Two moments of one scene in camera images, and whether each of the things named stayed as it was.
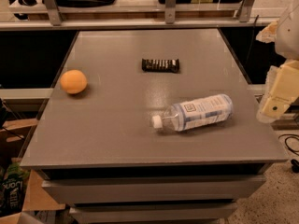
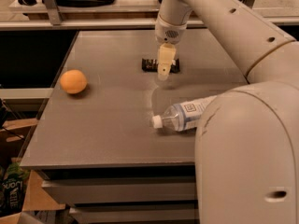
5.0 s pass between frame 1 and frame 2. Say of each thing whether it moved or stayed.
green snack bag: stayed
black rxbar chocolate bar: stayed
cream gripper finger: moved
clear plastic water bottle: stayed
